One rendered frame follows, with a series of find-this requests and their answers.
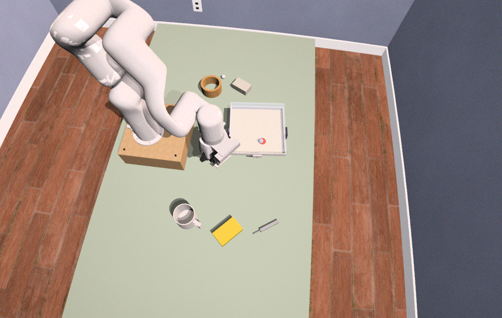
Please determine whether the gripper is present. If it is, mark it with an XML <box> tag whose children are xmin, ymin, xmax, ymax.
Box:
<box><xmin>199</xmin><ymin>129</ymin><xmax>231</xmax><ymax>163</ymax></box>

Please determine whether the white mug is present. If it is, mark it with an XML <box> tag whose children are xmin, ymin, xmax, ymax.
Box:
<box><xmin>173</xmin><ymin>204</ymin><xmax>203</xmax><ymax>229</ymax></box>

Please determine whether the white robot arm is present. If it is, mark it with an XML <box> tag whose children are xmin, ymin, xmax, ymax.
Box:
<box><xmin>49</xmin><ymin>0</ymin><xmax>240</xmax><ymax>164</ymax></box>

